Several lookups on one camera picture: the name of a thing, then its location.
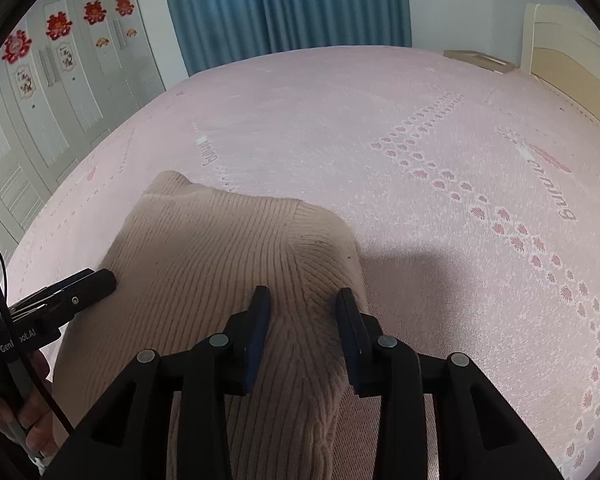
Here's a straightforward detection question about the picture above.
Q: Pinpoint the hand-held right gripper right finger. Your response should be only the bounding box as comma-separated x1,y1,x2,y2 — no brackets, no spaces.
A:
335,287,566,480

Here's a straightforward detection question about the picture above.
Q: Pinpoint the beige knitted sweater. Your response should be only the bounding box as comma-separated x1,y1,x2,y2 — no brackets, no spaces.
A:
52,170,376,480

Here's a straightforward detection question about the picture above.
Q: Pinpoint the white wardrobe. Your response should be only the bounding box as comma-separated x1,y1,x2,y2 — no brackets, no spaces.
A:
0,0,191,257

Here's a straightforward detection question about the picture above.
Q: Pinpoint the blue curtain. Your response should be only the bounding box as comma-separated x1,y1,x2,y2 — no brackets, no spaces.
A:
158,0,412,77

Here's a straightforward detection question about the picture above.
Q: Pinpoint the cream wooden headboard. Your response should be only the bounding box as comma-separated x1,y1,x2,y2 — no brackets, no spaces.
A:
520,2,600,139

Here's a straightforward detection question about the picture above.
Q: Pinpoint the black cable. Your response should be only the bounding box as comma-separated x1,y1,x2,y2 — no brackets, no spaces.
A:
0,246,77,435

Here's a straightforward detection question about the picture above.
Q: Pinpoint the pink patterned bed sheet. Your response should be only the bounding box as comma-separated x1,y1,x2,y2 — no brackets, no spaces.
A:
5,46,600,480

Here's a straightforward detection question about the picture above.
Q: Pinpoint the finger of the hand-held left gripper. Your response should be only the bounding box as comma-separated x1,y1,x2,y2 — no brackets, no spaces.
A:
7,268,118,332

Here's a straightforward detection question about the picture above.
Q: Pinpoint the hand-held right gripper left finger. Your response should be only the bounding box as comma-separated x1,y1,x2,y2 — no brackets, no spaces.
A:
42,285,272,480

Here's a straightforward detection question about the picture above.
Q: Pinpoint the person's left hand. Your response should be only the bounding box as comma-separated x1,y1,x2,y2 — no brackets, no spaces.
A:
0,349,57,461

